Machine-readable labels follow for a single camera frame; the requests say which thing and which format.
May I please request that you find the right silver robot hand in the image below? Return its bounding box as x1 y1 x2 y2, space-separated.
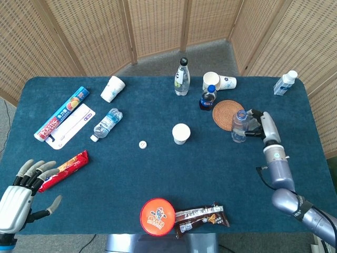
233 108 282 145

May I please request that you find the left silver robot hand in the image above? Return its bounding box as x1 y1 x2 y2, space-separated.
0 159 63 235

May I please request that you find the clear plastic bottle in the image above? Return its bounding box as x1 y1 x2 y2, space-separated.
231 109 251 143

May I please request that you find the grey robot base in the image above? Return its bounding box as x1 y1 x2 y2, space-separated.
104 233 219 253

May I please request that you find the small bottle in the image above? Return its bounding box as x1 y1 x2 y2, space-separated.
273 70 298 96

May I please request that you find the blue-cap cola bottle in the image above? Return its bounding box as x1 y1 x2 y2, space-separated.
199 84 218 111

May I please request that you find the green label glass bottle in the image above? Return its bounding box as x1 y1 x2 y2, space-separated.
174 57 191 96

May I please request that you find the blue label bottle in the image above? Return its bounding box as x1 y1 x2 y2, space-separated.
90 107 123 142

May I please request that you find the woven rattan coaster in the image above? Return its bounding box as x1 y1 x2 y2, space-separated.
212 100 245 132

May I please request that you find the blue-flower paper cup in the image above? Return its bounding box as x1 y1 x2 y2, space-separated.
218 75 237 91
100 75 126 103

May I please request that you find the red biscuit pack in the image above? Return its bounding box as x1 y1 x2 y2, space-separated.
38 150 90 193

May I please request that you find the plain white paper cup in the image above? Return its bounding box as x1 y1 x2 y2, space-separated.
202 71 221 92

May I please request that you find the upright white paper cup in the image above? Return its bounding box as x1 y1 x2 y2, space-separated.
172 123 191 145

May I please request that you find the white toothbrush package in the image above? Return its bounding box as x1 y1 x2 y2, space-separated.
45 103 96 150

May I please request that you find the plastic wrap box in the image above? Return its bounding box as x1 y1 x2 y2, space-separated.
33 86 90 142

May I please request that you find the brown snack wrapper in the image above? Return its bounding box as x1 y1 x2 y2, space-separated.
174 202 231 240

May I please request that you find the blue tablecloth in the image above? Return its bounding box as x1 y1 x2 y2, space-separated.
0 76 337 235

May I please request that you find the orange round lid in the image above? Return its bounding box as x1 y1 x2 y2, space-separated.
140 198 176 237

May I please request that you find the bamboo folding screen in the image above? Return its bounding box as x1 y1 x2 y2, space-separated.
0 0 337 159

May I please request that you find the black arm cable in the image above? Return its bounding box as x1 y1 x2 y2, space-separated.
256 165 277 191

